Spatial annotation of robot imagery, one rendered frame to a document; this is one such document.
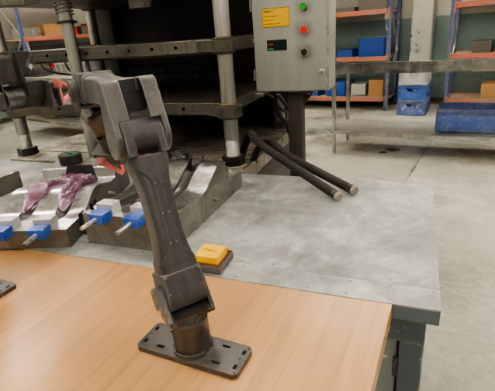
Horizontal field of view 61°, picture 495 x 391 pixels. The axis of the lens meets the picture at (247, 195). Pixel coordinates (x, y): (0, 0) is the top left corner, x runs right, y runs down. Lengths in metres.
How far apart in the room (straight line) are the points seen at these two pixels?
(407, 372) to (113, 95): 0.83
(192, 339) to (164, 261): 0.14
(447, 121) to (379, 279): 3.69
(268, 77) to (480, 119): 3.07
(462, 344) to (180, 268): 1.61
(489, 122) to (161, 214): 4.08
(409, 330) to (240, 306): 0.36
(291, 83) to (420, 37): 5.54
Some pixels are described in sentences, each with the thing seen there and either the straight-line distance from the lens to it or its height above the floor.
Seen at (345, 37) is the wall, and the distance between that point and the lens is 7.78.
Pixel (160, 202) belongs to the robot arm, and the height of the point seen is 1.07.
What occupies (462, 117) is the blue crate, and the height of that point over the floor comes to 0.40.
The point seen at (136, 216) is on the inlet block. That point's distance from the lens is 1.09.
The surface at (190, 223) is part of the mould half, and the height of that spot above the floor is 0.83.
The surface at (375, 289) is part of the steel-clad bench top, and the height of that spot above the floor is 0.80.
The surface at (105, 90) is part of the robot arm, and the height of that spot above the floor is 1.24.
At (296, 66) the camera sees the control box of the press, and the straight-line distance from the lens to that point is 1.73.
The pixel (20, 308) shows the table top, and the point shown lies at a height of 0.80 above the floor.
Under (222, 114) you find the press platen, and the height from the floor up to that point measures 1.01.
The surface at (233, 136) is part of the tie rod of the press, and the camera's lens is 1.74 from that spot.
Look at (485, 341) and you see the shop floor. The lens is 2.18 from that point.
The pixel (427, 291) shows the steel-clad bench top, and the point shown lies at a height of 0.80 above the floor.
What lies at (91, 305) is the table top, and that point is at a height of 0.80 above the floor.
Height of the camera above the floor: 1.32
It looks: 21 degrees down
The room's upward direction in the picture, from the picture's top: 4 degrees counter-clockwise
